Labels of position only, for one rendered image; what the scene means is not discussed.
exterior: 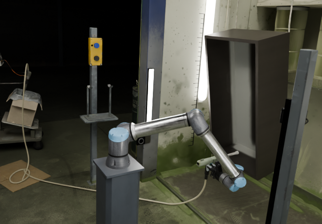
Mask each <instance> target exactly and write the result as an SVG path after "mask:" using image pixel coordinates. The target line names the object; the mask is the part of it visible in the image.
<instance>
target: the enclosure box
mask: <svg viewBox="0 0 322 224"><path fill-rule="evenodd" d="M289 36H290V32H287V33H286V32H277V31H262V30H247V29H229V30H225V31H221V32H217V33H212V34H207V35H204V38H205V53H206V68H207V90H208V105H209V121H210V131H211V133H212V134H213V135H214V137H215V138H216V140H217V141H218V142H219V144H220V145H221V146H222V148H223V149H224V150H225V152H226V153H227V154H230V153H233V152H236V151H238V152H239V154H237V155H232V156H229V157H230V159H231V160H232V161H233V163H234V164H237V165H240V166H242V167H243V168H244V170H243V172H244V173H245V174H247V175H249V176H250V177H252V178H254V179H256V180H260V179H262V178H264V177H265V176H267V175H269V174H271V173H272V172H274V168H275V162H276V155H277V149H278V143H279V137H280V131H281V125H282V123H280V122H279V121H280V115H281V109H282V108H284V107H285V101H286V99H287V98H288V61H289Z"/></svg>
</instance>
